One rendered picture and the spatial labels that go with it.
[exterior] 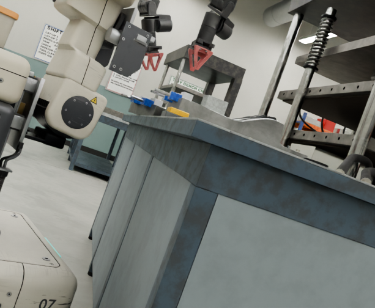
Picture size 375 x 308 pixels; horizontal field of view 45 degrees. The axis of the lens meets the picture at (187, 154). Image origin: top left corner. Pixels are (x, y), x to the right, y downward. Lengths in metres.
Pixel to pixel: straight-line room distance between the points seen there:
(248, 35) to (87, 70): 8.27
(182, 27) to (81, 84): 7.79
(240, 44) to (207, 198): 8.66
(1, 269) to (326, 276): 0.82
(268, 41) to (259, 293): 8.93
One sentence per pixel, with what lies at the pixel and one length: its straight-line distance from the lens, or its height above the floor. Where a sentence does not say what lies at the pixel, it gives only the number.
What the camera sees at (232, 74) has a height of 1.91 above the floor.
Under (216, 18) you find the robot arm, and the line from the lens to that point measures 1.62.
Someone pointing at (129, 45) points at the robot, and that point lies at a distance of 1.48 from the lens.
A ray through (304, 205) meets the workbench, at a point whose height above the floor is 0.71.
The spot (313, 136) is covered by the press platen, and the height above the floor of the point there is 1.01.
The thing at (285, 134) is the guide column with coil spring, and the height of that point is 1.00.
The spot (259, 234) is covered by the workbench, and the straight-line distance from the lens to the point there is 0.97.
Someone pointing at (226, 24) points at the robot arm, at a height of 1.20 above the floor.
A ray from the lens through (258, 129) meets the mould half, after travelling 1.58.
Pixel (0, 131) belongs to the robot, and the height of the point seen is 0.62.
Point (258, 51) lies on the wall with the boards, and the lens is 9.66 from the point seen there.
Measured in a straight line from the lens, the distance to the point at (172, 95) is 1.56.
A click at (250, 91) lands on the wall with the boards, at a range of 9.54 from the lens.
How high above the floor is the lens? 0.74
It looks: 1 degrees down
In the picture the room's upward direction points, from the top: 20 degrees clockwise
